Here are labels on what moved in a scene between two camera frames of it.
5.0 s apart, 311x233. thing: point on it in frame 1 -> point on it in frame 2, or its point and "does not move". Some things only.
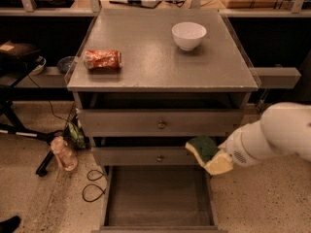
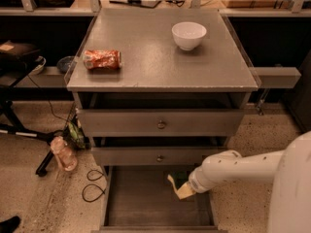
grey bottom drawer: [158, 199] does not move
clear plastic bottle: [65, 155] does not move
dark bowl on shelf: [64, 64] does not move
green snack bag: [76, 135] does not move
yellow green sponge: [205, 147] -> [178, 179]
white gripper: [237, 149] -> [196, 182]
